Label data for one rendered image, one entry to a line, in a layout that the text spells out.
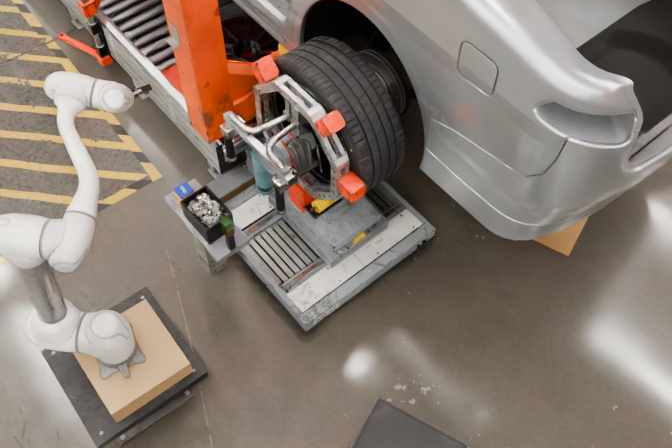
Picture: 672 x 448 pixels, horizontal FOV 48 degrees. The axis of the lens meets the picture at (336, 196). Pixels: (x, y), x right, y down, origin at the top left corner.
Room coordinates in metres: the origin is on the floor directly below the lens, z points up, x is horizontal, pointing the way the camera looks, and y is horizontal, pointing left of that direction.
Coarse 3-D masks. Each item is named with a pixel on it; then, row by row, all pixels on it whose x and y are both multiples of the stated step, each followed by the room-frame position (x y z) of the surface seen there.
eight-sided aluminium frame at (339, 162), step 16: (272, 80) 2.09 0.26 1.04; (288, 80) 2.01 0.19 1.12; (256, 96) 2.11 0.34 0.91; (288, 96) 1.94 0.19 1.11; (304, 96) 1.93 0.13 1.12; (256, 112) 2.12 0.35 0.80; (272, 112) 2.13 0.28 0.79; (304, 112) 1.86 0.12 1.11; (320, 112) 1.86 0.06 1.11; (272, 128) 2.11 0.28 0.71; (336, 144) 1.79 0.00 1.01; (336, 160) 1.74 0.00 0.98; (304, 176) 1.94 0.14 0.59; (336, 176) 1.72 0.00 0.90; (320, 192) 1.79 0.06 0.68; (336, 192) 1.72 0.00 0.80
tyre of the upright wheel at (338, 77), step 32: (288, 64) 2.08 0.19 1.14; (320, 64) 2.04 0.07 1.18; (352, 64) 2.05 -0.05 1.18; (320, 96) 1.92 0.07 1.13; (352, 96) 1.92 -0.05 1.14; (384, 96) 1.95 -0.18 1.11; (352, 128) 1.81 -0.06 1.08; (384, 128) 1.86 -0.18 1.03; (352, 160) 1.78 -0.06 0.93; (384, 160) 1.80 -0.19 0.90
